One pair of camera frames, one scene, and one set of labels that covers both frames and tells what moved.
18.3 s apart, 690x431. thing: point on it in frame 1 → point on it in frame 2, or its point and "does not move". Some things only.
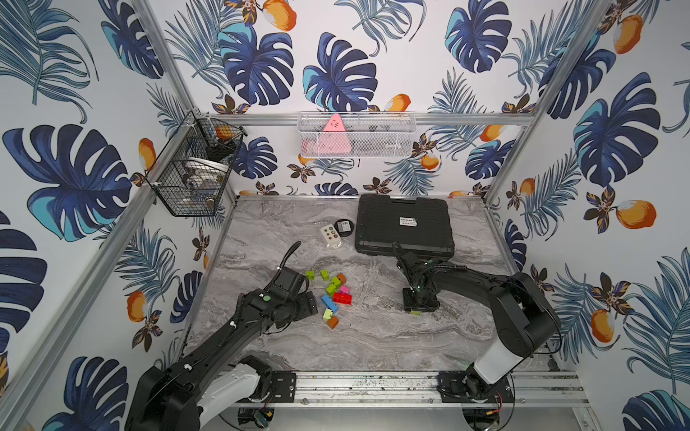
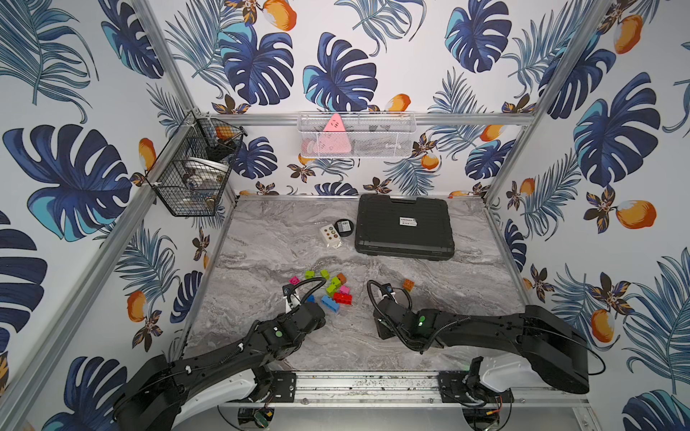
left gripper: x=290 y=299 → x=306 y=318
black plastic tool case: x=423 y=225 does not move
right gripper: x=428 y=305 → x=381 y=332
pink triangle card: x=333 y=139 does not move
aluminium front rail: x=328 y=389 does not move
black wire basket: x=190 y=178 does not move
